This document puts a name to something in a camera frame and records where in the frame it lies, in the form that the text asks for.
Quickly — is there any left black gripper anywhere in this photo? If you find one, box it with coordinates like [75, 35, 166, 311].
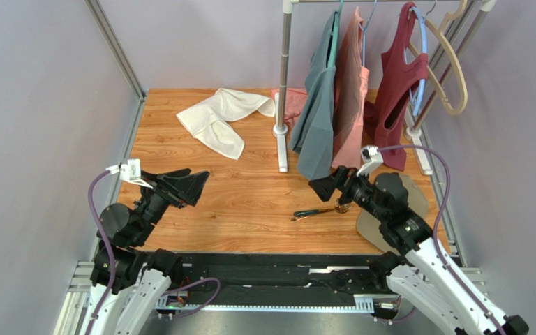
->
[131, 167, 209, 244]

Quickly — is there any white cloth napkin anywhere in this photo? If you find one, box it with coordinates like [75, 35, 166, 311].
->
[177, 88, 276, 160]

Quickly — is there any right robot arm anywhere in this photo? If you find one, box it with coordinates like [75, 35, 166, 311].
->
[308, 166, 530, 334]

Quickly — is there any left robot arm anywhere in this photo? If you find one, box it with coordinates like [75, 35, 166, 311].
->
[80, 163, 210, 334]

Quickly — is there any grey-blue hanging shirt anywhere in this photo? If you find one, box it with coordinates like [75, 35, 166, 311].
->
[288, 12, 336, 180]

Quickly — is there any tan baseball cap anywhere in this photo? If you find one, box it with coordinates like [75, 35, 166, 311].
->
[356, 173, 429, 255]

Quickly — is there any pink cloth on table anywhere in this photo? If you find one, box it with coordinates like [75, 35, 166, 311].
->
[283, 88, 307, 132]

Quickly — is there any salmon pink hanging shirt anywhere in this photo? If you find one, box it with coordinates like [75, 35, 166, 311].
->
[332, 8, 369, 168]

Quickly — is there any light blue hanger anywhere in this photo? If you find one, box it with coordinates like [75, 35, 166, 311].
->
[402, 5, 429, 117]

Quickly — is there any dark red tank top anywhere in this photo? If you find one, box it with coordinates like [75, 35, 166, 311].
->
[364, 2, 429, 171]

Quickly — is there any teal hanger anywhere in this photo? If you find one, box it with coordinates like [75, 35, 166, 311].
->
[327, 0, 344, 68]

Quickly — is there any beige wooden hanger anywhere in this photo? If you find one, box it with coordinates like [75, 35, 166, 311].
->
[424, 1, 468, 116]

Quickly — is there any metal clothes rack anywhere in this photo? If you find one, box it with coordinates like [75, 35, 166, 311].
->
[273, 1, 496, 172]

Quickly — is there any gold fork green handle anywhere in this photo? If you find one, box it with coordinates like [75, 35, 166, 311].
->
[290, 202, 352, 221]

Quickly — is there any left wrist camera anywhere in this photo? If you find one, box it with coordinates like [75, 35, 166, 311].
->
[105, 158, 153, 189]

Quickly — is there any gold utensil dark handle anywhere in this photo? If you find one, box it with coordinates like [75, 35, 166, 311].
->
[290, 209, 338, 222]

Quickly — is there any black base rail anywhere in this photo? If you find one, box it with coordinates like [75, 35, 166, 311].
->
[170, 253, 395, 308]

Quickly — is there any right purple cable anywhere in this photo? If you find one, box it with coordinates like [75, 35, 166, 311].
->
[378, 144, 508, 335]

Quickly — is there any aluminium frame post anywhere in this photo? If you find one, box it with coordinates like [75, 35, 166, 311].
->
[84, 0, 147, 99]

